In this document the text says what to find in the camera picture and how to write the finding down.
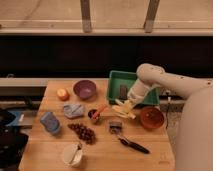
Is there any peach apple fruit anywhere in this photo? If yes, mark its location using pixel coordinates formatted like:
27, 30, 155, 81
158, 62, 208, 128
57, 88, 70, 101

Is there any metal window post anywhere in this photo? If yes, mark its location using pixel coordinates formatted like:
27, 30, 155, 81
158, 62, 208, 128
80, 0, 92, 33
144, 0, 160, 33

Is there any orange red bowl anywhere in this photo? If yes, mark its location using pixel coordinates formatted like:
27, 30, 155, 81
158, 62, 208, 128
140, 106, 164, 129

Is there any yellow banana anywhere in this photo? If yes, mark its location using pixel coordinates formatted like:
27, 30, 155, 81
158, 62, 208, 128
112, 105, 136, 119

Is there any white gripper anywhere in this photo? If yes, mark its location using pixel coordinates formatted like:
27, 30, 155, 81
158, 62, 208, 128
115, 79, 151, 111

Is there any blue sponge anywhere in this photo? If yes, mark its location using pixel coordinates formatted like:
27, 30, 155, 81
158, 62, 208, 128
40, 111, 60, 135

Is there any right metal window post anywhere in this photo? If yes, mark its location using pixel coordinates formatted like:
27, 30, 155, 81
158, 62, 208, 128
144, 0, 160, 33

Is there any black equipment at left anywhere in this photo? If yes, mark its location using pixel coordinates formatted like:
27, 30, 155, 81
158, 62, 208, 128
0, 108, 28, 171

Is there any dark brown block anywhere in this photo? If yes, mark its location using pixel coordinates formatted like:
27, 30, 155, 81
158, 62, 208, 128
119, 85, 128, 100

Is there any purple bowl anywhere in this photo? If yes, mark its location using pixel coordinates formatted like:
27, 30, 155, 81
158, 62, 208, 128
73, 80, 96, 100

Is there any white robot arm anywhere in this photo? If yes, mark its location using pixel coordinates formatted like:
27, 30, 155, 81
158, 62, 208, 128
116, 63, 213, 171

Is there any left metal window post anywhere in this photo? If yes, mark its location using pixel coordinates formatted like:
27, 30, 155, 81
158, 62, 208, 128
80, 0, 92, 33

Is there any white cup with spoon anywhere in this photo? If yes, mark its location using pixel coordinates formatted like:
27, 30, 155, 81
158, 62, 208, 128
61, 143, 83, 167

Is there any small cup with orange utensil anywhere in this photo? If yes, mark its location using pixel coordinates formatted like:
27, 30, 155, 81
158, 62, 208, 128
88, 104, 107, 124

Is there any bunch of dark grapes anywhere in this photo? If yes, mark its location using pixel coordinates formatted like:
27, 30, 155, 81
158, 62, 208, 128
68, 123, 96, 145

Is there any grey blue cloth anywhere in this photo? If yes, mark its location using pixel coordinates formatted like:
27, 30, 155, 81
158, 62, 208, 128
63, 103, 84, 119

